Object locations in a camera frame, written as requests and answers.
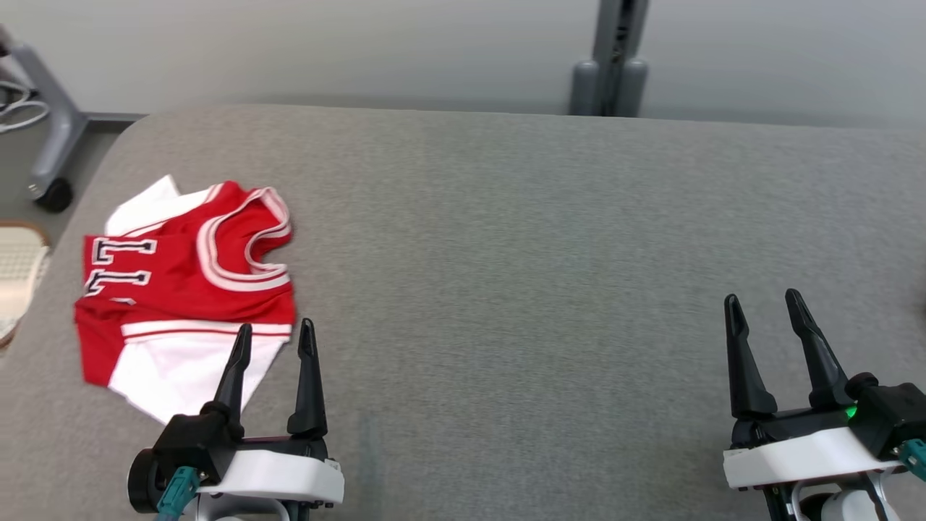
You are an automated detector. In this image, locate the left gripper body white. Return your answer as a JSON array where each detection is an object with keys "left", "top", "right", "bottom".
[{"left": 197, "top": 436, "right": 345, "bottom": 508}]

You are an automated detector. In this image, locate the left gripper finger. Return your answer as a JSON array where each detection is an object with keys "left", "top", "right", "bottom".
[
  {"left": 201, "top": 323, "right": 253, "bottom": 425},
  {"left": 286, "top": 318, "right": 328, "bottom": 439}
]

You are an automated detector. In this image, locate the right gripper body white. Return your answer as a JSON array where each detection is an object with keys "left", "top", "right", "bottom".
[{"left": 723, "top": 404, "right": 906, "bottom": 492}]

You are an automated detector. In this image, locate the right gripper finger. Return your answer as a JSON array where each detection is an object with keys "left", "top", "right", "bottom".
[
  {"left": 723, "top": 293, "right": 778, "bottom": 420},
  {"left": 785, "top": 288, "right": 855, "bottom": 410}
]

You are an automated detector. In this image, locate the red white basketball jersey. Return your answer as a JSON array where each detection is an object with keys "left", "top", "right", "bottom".
[{"left": 74, "top": 174, "right": 297, "bottom": 425}]

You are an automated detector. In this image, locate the white perforated laundry basket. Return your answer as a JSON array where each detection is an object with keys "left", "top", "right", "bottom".
[{"left": 0, "top": 222, "right": 51, "bottom": 349}]

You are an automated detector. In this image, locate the black caster wheel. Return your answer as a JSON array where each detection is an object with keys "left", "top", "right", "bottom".
[{"left": 27, "top": 177, "right": 74, "bottom": 213}]

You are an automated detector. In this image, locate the grey cylindrical partition foot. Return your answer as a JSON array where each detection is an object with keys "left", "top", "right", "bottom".
[
  {"left": 569, "top": 60, "right": 602, "bottom": 117},
  {"left": 620, "top": 58, "right": 649, "bottom": 119}
]

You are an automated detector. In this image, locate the left camera cable teal plug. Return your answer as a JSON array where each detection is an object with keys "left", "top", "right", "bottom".
[{"left": 154, "top": 466, "right": 200, "bottom": 521}]

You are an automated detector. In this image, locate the camera cable teal plug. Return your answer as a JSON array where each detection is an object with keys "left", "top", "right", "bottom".
[
  {"left": 154, "top": 466, "right": 200, "bottom": 521},
  {"left": 896, "top": 439, "right": 926, "bottom": 483}
]

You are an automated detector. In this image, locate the right camera cable teal plug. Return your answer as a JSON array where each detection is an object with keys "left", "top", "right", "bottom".
[{"left": 896, "top": 439, "right": 926, "bottom": 483}]

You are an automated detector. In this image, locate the grey cart leg frame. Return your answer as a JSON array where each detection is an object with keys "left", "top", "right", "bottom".
[{"left": 0, "top": 27, "right": 89, "bottom": 198}]

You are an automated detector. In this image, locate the white loose cable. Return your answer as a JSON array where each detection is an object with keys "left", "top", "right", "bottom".
[{"left": 0, "top": 78, "right": 51, "bottom": 135}]

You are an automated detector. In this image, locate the grey metal partition post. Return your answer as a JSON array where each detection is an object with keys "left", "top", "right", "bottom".
[{"left": 592, "top": 0, "right": 650, "bottom": 117}]

